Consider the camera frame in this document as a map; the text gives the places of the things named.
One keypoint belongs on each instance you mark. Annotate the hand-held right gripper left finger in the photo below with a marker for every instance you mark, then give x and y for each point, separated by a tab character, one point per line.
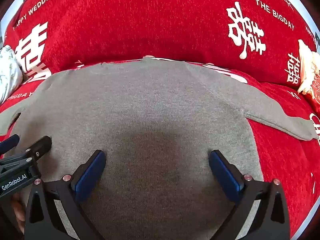
90	173

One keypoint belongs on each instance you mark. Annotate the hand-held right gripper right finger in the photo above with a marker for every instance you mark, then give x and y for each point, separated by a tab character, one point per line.
225	177

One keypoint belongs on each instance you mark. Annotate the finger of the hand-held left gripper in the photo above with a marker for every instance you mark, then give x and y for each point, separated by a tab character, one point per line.
8	143
41	146

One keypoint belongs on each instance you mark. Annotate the grey knit sweater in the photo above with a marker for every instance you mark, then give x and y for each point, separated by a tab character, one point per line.
150	105

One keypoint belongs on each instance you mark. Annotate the person's left hand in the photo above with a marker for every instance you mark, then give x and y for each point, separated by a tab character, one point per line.
18	211

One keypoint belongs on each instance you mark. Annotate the pale floral quilt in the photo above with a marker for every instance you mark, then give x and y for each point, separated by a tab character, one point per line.
8	75

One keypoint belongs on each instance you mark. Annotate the red embroidered cushion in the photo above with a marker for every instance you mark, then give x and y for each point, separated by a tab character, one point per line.
317	87

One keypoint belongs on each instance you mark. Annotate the cream fringed cloth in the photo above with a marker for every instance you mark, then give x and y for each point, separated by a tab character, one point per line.
305	65

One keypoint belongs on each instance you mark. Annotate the red printed blanket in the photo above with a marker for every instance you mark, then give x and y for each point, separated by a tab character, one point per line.
150	22

